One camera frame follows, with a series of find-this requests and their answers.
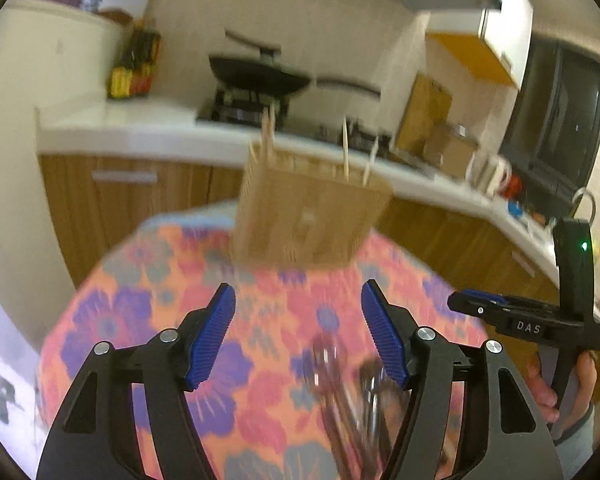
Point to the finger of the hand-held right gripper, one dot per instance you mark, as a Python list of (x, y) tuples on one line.
[(467, 306), (485, 296)]

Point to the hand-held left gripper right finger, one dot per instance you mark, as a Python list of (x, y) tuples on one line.
[(382, 340)]

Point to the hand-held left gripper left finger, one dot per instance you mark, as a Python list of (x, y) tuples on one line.
[(212, 340)]

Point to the metal spoon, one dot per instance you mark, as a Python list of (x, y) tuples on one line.
[(326, 360), (372, 385)]

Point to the beige plastic utensil basket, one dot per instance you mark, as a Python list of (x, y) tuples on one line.
[(305, 220)]

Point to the person's right forearm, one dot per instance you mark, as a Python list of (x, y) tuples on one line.
[(577, 440)]

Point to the person's right hand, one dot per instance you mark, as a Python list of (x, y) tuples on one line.
[(542, 385)]

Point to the floral tablecloth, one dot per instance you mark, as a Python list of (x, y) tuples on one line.
[(260, 410)]

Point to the small blue bowl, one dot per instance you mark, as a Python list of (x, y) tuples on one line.
[(515, 208)]

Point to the orange-red container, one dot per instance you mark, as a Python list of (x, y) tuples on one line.
[(512, 185)]

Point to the white electric kettle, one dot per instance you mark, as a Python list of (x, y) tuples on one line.
[(490, 172)]

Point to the brown rice cooker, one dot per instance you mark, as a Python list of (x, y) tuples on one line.
[(450, 152)]

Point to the dark window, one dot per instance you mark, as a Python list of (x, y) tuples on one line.
[(555, 125)]

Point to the wooden base cabinets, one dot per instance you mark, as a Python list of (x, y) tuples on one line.
[(130, 200)]

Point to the white chopstick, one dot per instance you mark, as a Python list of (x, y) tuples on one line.
[(375, 152)]

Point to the wooden cutting board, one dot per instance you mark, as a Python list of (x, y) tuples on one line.
[(422, 110)]

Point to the black gas stove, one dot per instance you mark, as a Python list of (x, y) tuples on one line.
[(235, 112)]

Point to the white kitchen countertop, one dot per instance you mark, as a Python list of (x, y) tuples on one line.
[(105, 120)]

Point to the black wok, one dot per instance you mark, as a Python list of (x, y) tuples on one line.
[(260, 77)]

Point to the wide red-label sauce bottle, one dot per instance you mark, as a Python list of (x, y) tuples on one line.
[(147, 70)]

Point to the white and yellow wall cabinet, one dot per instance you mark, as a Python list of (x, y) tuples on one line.
[(510, 10)]

